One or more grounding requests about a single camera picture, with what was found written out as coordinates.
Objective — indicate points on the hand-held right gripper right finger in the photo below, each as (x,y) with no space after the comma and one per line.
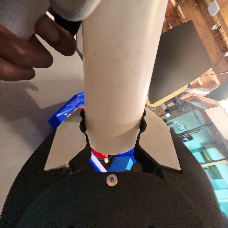
(158,142)

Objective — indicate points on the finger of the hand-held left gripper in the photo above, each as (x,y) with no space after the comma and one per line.
(79,42)

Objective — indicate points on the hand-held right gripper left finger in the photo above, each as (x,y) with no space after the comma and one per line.
(65,142)

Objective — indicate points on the blue plastic bin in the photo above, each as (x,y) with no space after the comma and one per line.
(60,115)

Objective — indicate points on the white plastic bottle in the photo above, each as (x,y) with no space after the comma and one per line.
(121,71)

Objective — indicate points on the person's left hand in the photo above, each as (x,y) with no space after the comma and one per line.
(17,53)

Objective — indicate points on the red flat box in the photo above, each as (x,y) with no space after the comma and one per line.
(99,155)

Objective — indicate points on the blue foam block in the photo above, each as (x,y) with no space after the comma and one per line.
(119,163)

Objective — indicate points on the softbox light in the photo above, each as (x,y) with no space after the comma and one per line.
(217,121)

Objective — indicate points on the white ceiling access point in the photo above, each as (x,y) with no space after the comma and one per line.
(213,8)

